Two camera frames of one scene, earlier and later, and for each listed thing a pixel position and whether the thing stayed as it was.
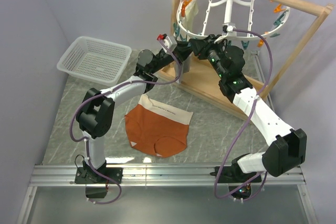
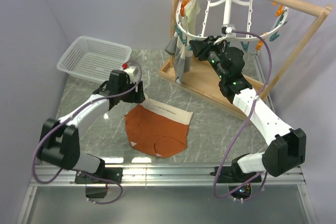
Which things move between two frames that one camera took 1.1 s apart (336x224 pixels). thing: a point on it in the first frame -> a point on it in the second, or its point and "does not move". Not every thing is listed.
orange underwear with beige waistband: (157, 128) does not move
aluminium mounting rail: (154, 175) does not move
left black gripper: (184, 50) -> (137, 97)
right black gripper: (201, 47) does not move
